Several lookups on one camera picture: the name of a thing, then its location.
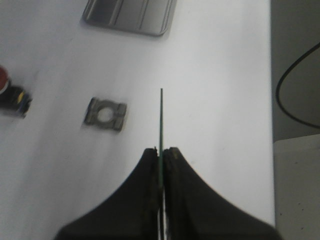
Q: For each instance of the red emergency stop button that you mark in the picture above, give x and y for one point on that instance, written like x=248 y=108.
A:
x=14 y=100

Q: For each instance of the silver metal tray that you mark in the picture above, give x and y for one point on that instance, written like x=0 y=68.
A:
x=145 y=17

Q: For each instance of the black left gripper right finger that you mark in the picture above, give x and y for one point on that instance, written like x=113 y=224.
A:
x=196 y=212

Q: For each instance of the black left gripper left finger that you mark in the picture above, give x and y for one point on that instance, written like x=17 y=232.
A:
x=130 y=213

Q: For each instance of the gray square mounting block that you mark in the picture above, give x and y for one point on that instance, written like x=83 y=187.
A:
x=105 y=114

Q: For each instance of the green circuit board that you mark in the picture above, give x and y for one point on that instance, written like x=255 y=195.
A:
x=162 y=219

